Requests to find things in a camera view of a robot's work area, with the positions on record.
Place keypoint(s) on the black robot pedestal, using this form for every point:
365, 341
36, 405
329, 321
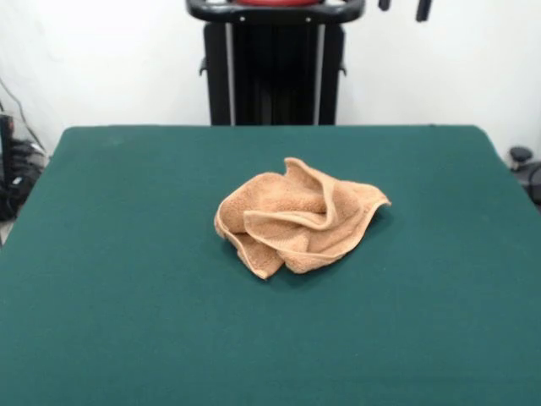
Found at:
274, 84

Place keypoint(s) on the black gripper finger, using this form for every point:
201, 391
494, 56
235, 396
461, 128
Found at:
383, 4
423, 9

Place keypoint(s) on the tan terry towel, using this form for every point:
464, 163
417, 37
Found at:
274, 199

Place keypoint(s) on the black computer tower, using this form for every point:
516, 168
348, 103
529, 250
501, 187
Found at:
6, 144

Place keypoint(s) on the grey office chair base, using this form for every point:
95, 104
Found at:
520, 154

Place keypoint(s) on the dark green table cloth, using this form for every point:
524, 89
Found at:
127, 296

